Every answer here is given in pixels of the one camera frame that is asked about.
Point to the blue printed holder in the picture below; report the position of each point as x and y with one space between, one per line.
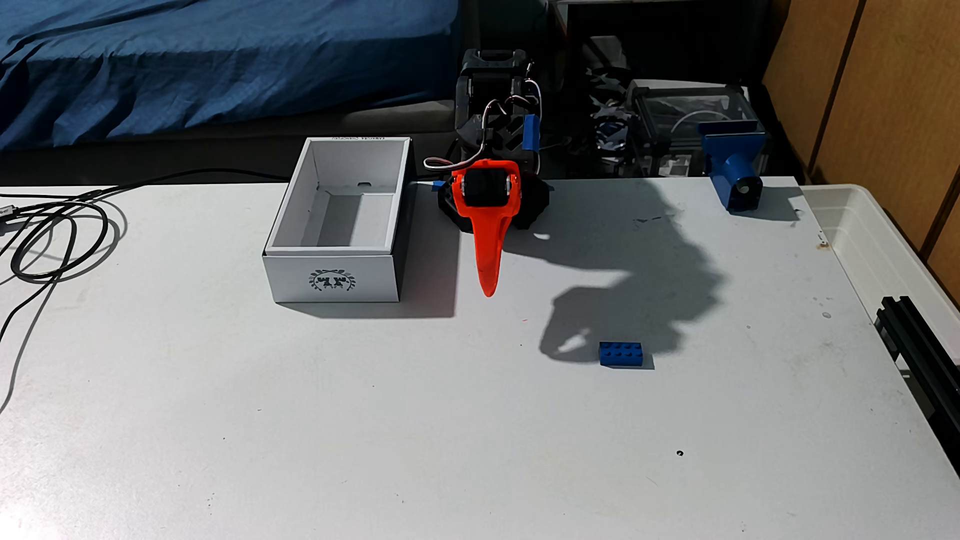
731 169

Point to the clear plastic container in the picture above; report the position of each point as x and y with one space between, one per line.
690 109

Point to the blue toy brick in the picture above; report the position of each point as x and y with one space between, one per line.
621 355

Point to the black aluminium extrusion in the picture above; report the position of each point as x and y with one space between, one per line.
919 352

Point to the blue bed sheet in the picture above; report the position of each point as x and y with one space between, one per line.
225 60

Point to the white cardboard box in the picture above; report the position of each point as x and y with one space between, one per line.
330 262

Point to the dark bed base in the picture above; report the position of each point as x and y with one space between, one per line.
225 146

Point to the brown wooden cabinet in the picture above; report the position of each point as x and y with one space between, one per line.
885 90

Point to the white plastic bin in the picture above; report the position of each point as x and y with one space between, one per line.
862 240

